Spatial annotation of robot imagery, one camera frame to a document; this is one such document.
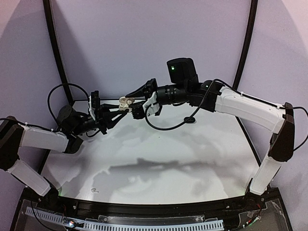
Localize white slotted cable duct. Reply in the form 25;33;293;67
22;206;225;231

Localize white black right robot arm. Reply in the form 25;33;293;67
126;58;295;195

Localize black right camera cable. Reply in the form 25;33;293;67
144;80;308;151

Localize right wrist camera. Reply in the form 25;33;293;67
129;92;162;120

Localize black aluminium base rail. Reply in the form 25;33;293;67
22;188;284;226

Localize small green circuit board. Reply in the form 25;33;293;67
62;217;79;228

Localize black camera cable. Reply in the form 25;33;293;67
144;80;308;151
47;83;90;132

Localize black frame post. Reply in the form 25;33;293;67
232;0;258;90
43;0;73;102

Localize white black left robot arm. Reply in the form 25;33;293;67
0;103;130;198

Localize black right frame post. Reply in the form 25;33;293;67
232;0;258;90

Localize black left frame post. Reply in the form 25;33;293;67
43;0;73;102

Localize black earbud charging case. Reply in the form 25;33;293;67
184;117;196;124

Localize black left camera cable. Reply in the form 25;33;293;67
47;83;90;132

